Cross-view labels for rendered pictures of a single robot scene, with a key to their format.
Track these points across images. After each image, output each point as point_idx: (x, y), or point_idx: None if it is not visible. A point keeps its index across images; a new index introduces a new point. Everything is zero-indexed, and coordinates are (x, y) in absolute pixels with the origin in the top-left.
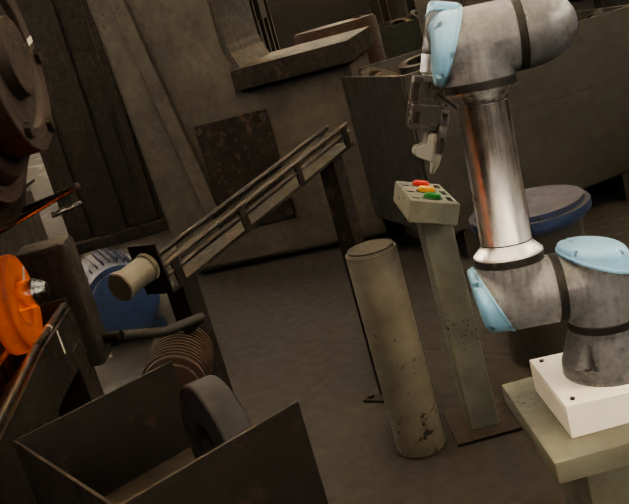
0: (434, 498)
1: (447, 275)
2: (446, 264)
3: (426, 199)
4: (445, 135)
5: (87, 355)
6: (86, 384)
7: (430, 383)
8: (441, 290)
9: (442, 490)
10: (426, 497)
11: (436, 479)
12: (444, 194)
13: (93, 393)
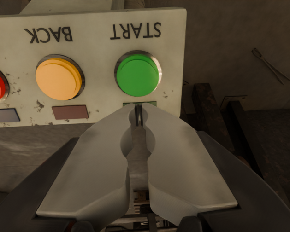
0: (193, 7)
1: (121, 2)
2: (120, 6)
3: (161, 89)
4: (289, 214)
5: None
6: None
7: (132, 7)
8: (123, 8)
9: (188, 0)
10: (189, 11)
11: (174, 2)
12: (71, 33)
13: (283, 201)
